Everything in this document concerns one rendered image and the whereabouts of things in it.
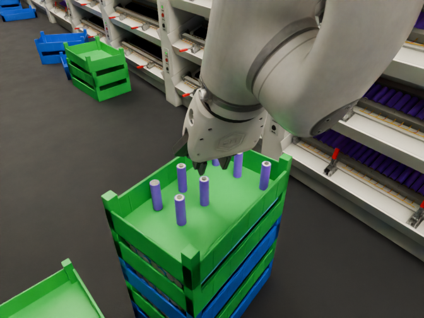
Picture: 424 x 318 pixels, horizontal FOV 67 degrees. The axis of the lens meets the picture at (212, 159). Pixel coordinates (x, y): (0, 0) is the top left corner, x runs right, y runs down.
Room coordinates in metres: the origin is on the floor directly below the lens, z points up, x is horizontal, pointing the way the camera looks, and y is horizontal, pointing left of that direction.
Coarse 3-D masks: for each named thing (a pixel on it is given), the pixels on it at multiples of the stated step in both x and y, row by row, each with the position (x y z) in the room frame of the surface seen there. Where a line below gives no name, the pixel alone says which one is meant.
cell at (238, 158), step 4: (236, 156) 0.52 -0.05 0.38; (240, 156) 0.52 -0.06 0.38; (236, 160) 0.52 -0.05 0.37; (240, 160) 0.52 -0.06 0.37; (236, 164) 0.52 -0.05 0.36; (240, 164) 0.52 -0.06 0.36; (236, 168) 0.52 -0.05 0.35; (240, 168) 0.52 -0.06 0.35; (236, 172) 0.52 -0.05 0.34; (240, 172) 0.52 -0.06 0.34; (236, 176) 0.52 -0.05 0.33; (240, 176) 0.52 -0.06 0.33
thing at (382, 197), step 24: (288, 144) 0.93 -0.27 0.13; (312, 144) 0.90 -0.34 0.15; (336, 144) 0.87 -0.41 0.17; (360, 144) 0.85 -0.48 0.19; (312, 168) 0.82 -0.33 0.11; (336, 168) 0.79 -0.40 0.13; (360, 168) 0.76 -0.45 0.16; (384, 168) 0.75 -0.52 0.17; (408, 168) 0.73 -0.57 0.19; (360, 192) 0.70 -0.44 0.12; (384, 192) 0.68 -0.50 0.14; (408, 192) 0.65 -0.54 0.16; (384, 216) 0.62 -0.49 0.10; (408, 216) 0.60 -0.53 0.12
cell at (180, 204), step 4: (176, 196) 0.40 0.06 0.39; (180, 196) 0.40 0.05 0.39; (184, 196) 0.40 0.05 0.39; (176, 200) 0.39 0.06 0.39; (180, 200) 0.39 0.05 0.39; (184, 200) 0.39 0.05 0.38; (176, 204) 0.39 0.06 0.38; (180, 204) 0.39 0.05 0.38; (184, 204) 0.39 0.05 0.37; (176, 208) 0.39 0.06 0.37; (180, 208) 0.39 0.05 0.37; (184, 208) 0.39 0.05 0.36; (176, 212) 0.39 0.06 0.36; (180, 212) 0.39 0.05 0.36; (184, 212) 0.39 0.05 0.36; (176, 216) 0.39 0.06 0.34; (180, 216) 0.39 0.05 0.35; (184, 216) 0.39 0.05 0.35; (176, 220) 0.39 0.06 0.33; (180, 220) 0.39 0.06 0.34; (184, 220) 0.39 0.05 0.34; (180, 224) 0.39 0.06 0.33; (184, 224) 0.39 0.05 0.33
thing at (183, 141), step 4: (184, 136) 0.36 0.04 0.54; (188, 136) 0.35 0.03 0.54; (180, 140) 0.36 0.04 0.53; (184, 140) 0.35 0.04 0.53; (176, 144) 0.36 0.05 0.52; (180, 144) 0.35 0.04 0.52; (184, 144) 0.35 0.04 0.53; (172, 148) 0.36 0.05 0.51; (176, 148) 0.36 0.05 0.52; (180, 148) 0.35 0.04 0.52; (184, 148) 0.35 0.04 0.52; (176, 152) 0.35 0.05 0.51; (180, 152) 0.36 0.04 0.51; (184, 152) 0.36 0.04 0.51
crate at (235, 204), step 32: (256, 160) 0.54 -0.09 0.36; (288, 160) 0.48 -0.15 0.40; (128, 192) 0.42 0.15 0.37; (192, 192) 0.48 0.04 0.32; (224, 192) 0.48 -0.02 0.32; (256, 192) 0.48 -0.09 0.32; (128, 224) 0.35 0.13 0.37; (160, 224) 0.39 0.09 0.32; (192, 224) 0.39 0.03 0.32; (224, 224) 0.39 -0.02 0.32; (160, 256) 0.30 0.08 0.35; (192, 256) 0.27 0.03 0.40; (224, 256) 0.32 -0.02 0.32; (192, 288) 0.26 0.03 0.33
